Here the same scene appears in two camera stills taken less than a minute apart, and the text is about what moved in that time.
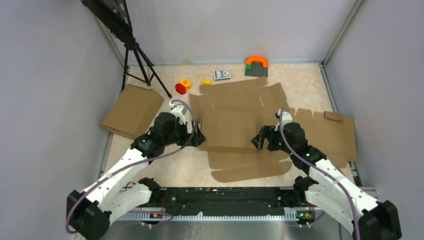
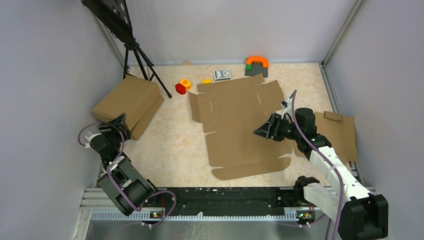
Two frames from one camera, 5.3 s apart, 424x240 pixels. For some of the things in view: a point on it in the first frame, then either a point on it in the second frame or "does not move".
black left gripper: x=197 y=137 -> x=117 y=124
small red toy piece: x=180 y=88 does not move
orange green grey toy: x=256 y=66 does not move
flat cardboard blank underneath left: x=230 y=114 does not move
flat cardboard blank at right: x=335 y=135 does not move
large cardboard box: x=229 y=131 -> x=137 y=99
